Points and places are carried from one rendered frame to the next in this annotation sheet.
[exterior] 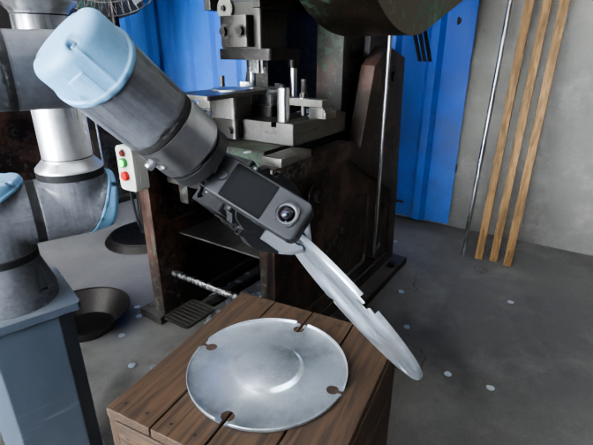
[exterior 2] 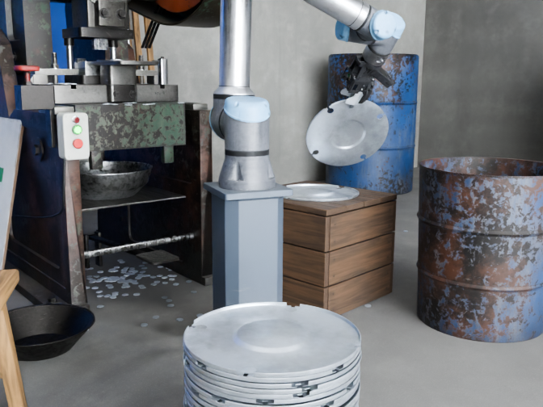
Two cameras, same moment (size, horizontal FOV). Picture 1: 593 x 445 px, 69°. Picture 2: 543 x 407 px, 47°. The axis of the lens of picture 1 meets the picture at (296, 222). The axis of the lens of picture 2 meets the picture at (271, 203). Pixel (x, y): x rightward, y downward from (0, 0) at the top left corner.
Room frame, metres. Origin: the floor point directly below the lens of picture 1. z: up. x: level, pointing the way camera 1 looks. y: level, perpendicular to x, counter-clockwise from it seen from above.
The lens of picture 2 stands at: (0.16, 2.08, 0.73)
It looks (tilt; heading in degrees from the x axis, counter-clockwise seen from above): 11 degrees down; 287
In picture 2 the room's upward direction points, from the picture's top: straight up
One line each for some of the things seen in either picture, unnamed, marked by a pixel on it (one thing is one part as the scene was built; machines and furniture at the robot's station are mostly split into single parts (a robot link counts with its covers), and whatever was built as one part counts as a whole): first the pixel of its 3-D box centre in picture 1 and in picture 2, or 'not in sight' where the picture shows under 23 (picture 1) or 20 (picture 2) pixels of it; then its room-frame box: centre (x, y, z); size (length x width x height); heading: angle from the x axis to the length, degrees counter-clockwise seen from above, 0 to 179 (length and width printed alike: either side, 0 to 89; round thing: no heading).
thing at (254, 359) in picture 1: (267, 365); (315, 192); (0.63, 0.05, 0.35); 0.29 x 0.29 x 0.01
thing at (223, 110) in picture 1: (222, 114); (123, 81); (1.25, 0.21, 0.72); 0.25 x 0.14 x 0.14; 146
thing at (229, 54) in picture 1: (260, 58); (98, 37); (1.40, 0.11, 0.86); 0.20 x 0.16 x 0.05; 56
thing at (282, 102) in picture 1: (282, 103); (162, 70); (1.19, 0.04, 0.75); 0.03 x 0.03 x 0.10; 56
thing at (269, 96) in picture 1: (259, 94); (100, 69); (1.39, 0.11, 0.76); 0.15 x 0.09 x 0.05; 56
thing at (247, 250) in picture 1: (266, 226); (104, 195); (1.40, 0.11, 0.31); 0.43 x 0.42 x 0.01; 56
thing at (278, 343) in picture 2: not in sight; (271, 334); (0.44, 1.16, 0.32); 0.29 x 0.29 x 0.01
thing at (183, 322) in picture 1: (242, 285); (124, 248); (1.28, 0.19, 0.14); 0.59 x 0.10 x 0.05; 146
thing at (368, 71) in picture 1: (353, 192); (151, 148); (1.36, -0.19, 0.45); 0.92 x 0.12 x 0.90; 146
